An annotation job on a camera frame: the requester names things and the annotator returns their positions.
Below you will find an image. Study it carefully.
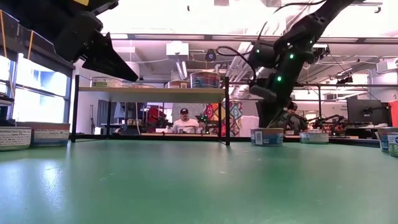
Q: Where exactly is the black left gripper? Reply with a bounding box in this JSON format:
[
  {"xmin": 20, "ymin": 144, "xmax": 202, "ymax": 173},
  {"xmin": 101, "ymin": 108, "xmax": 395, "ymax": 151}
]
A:
[{"xmin": 18, "ymin": 0, "xmax": 139, "ymax": 82}]

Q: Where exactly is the person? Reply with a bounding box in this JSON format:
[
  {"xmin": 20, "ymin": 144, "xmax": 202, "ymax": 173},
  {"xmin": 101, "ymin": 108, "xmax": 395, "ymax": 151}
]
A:
[
  {"xmin": 172, "ymin": 107, "xmax": 200, "ymax": 134},
  {"xmin": 279, "ymin": 101, "xmax": 308, "ymax": 133}
]

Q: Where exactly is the black ceiling-mounted device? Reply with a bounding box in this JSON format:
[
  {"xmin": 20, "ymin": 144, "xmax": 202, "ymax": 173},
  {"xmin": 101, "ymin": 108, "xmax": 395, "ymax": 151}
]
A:
[{"xmin": 312, "ymin": 43, "xmax": 331, "ymax": 63}]

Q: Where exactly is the colourful patterned panel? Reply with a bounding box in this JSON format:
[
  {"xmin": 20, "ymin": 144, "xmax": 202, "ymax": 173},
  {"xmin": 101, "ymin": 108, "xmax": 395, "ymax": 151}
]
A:
[{"xmin": 203, "ymin": 101, "xmax": 243, "ymax": 138}]

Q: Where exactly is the red machine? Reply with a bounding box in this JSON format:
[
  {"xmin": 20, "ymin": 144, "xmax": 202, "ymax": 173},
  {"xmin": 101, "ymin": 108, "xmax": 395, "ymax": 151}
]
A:
[{"xmin": 147, "ymin": 105, "xmax": 167, "ymax": 124}]

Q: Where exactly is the white ceiling box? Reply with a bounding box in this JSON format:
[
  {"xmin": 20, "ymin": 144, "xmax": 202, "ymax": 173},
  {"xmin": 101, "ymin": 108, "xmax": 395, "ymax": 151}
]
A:
[{"xmin": 165, "ymin": 41, "xmax": 190, "ymax": 57}]

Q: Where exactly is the grey overhead crossbeam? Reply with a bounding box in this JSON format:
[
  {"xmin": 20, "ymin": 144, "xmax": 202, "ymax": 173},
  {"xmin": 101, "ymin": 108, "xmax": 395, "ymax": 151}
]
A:
[{"xmin": 105, "ymin": 33, "xmax": 398, "ymax": 44}]

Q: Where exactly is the large window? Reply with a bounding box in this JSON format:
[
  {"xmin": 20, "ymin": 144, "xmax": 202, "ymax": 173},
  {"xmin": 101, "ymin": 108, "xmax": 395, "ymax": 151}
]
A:
[{"xmin": 0, "ymin": 52, "xmax": 73, "ymax": 125}]

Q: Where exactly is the black monitor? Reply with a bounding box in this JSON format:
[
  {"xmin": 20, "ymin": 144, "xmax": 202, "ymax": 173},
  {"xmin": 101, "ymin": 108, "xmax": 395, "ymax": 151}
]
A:
[{"xmin": 346, "ymin": 98, "xmax": 392, "ymax": 126}]

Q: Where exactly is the orange panel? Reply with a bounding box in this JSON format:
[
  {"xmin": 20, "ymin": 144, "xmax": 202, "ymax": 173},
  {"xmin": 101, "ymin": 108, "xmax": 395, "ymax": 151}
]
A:
[{"xmin": 389, "ymin": 100, "xmax": 398, "ymax": 128}]

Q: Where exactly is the green table mat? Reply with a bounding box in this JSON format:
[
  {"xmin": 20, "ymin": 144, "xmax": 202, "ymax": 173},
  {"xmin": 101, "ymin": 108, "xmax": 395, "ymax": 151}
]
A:
[{"xmin": 0, "ymin": 138, "xmax": 398, "ymax": 224}]

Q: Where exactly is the silver ventilation duct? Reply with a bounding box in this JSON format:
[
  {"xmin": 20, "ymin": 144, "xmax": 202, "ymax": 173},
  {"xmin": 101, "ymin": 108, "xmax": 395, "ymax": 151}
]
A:
[{"xmin": 229, "ymin": 42, "xmax": 259, "ymax": 97}]

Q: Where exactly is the wooden shelf black metal frame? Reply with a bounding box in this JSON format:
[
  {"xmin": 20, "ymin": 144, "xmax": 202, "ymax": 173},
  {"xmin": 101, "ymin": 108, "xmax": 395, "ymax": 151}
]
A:
[{"xmin": 70, "ymin": 74, "xmax": 231, "ymax": 146}]

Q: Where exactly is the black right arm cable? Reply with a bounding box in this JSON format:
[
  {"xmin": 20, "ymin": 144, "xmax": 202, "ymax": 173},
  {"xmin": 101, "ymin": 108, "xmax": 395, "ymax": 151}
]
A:
[{"xmin": 216, "ymin": 0, "xmax": 326, "ymax": 83}]

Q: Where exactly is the black frame workbench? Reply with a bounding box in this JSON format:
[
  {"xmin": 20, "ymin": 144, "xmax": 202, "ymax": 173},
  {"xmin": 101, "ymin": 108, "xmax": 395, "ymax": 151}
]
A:
[{"xmin": 229, "ymin": 81, "xmax": 398, "ymax": 138}]

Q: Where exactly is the black aluminium table frame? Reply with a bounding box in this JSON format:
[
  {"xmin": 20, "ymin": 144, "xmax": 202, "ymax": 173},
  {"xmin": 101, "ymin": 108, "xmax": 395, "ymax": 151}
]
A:
[{"xmin": 0, "ymin": 93, "xmax": 382, "ymax": 147}]

